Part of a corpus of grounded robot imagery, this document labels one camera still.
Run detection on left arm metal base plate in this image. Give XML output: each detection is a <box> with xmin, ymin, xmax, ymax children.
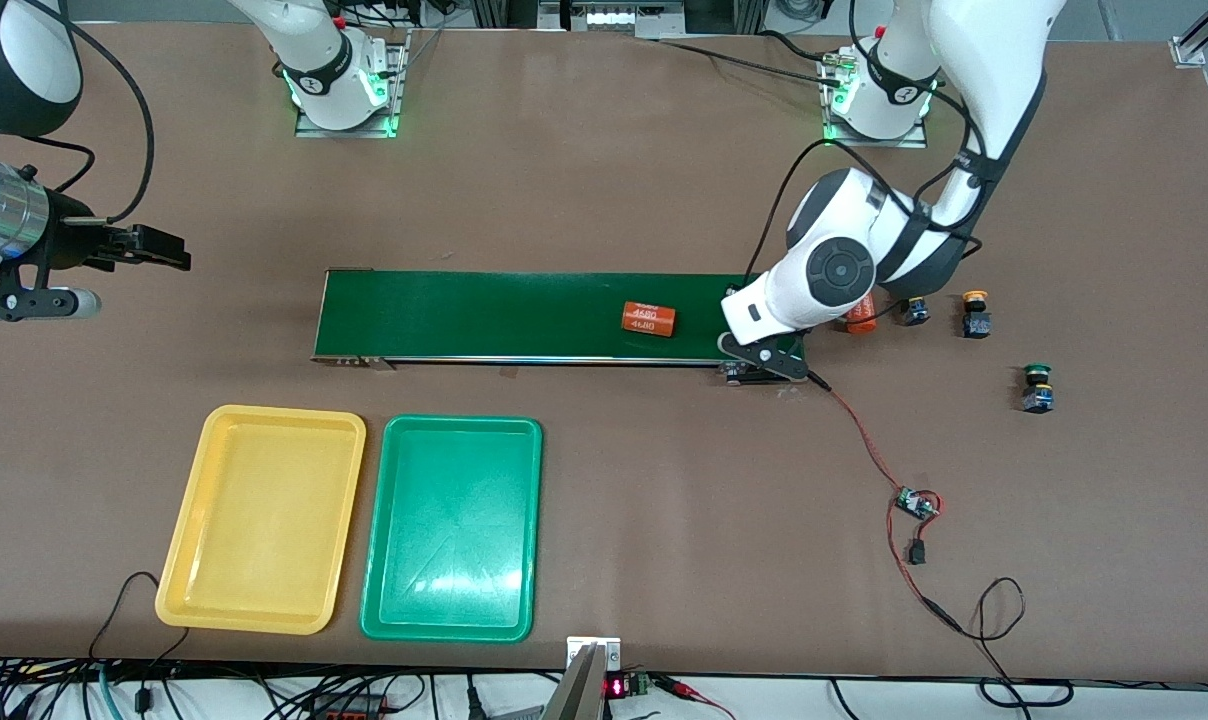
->
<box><xmin>822</xmin><ymin>50</ymin><xmax>930</xmax><ymax>149</ymax></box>

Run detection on long black cable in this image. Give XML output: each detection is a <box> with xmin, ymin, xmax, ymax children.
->
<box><xmin>654</xmin><ymin>28</ymin><xmax>845</xmax><ymax>86</ymax></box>

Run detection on control box with white lights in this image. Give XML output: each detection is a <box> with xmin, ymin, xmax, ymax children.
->
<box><xmin>537</xmin><ymin>0</ymin><xmax>687</xmax><ymax>33</ymax></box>

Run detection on red and black wire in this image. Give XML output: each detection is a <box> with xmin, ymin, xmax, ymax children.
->
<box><xmin>807</xmin><ymin>370</ymin><xmax>965</xmax><ymax>633</ymax></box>

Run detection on red clip lead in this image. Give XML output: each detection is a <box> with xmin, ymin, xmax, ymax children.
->
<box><xmin>654</xmin><ymin>676</ymin><xmax>737</xmax><ymax>720</ymax></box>

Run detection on grey camera pole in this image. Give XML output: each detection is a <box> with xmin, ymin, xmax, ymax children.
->
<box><xmin>541</xmin><ymin>643</ymin><xmax>605</xmax><ymax>720</ymax></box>

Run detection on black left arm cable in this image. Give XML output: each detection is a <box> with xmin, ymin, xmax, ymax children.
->
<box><xmin>742</xmin><ymin>85</ymin><xmax>990</xmax><ymax>301</ymax></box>

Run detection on red terminal block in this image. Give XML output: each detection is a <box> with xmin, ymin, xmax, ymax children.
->
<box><xmin>309</xmin><ymin>695</ymin><xmax>390</xmax><ymax>720</ymax></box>

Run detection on aluminium frame corner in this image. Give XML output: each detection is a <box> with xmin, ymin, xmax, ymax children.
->
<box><xmin>1171</xmin><ymin>0</ymin><xmax>1208</xmax><ymax>69</ymax></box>

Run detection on thin black cable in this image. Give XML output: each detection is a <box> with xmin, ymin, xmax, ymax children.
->
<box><xmin>89</xmin><ymin>571</ymin><xmax>191</xmax><ymax>711</ymax></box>

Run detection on yellow plastic tray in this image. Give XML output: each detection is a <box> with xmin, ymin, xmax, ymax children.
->
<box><xmin>154</xmin><ymin>404</ymin><xmax>367</xmax><ymax>636</ymax></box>

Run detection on green conveyor belt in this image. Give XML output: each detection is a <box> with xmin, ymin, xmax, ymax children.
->
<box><xmin>311</xmin><ymin>268</ymin><xmax>810</xmax><ymax>387</ymax></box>

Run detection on looped black cable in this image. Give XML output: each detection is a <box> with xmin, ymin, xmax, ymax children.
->
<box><xmin>949</xmin><ymin>577</ymin><xmax>1075</xmax><ymax>709</ymax></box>

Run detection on silver mounting bracket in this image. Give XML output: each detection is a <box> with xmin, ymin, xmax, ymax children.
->
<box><xmin>566</xmin><ymin>636</ymin><xmax>622</xmax><ymax>669</ymax></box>

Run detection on green plastic tray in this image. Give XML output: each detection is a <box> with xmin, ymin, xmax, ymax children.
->
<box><xmin>359</xmin><ymin>414</ymin><xmax>545</xmax><ymax>643</ymax></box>

